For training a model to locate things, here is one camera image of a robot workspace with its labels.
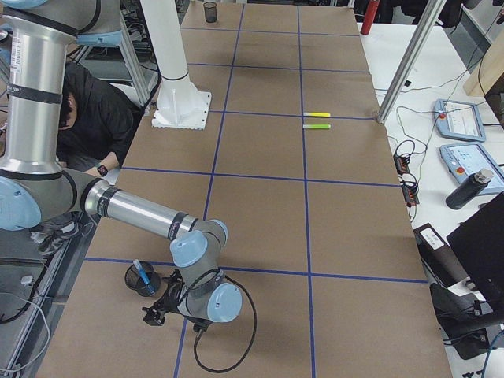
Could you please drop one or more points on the lower teach pendant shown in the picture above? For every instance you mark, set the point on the lower teach pendant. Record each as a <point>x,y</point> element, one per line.
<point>463,159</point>

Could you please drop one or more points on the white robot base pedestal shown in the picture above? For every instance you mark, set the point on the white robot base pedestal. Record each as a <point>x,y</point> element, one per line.
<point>179,102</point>

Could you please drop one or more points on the blue marker pen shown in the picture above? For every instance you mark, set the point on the blue marker pen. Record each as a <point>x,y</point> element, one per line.
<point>143,276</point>

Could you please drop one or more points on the near black mesh pen cup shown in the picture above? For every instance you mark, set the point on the near black mesh pen cup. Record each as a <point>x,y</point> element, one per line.
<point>134,282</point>

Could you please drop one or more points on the green marker pen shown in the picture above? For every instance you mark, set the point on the green marker pen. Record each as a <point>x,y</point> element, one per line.
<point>316,126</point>

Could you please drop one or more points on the black mesh pen cup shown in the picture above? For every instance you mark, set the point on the black mesh pen cup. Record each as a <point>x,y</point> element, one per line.
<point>210,12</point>
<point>134,282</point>

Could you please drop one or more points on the yellow marker pen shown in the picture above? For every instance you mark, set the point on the yellow marker pen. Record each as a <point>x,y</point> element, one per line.
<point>317,114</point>

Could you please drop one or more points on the black monitor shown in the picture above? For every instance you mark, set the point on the black monitor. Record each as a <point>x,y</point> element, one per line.
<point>478,245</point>

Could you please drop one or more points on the far black mesh pen cup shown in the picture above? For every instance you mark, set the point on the far black mesh pen cup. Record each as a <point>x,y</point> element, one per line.
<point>210,12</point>

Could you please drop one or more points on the upper teach pendant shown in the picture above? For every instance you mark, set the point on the upper teach pendant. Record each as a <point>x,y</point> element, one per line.
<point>458,120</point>

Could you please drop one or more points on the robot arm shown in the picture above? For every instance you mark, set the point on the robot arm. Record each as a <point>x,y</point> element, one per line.
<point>35,188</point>

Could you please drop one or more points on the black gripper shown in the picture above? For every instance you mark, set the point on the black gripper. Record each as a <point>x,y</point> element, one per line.
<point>167,302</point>

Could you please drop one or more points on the dark water bottle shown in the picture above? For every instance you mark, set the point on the dark water bottle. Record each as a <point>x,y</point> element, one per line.
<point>469,189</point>

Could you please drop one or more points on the aluminium frame post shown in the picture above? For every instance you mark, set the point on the aluminium frame post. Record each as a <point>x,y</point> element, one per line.
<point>419,38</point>

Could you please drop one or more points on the person in black jacket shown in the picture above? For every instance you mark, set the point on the person in black jacket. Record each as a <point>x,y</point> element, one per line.
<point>97,123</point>

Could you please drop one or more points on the teach pendant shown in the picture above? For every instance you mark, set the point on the teach pendant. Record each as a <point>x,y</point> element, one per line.
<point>458,120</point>
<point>463,159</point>

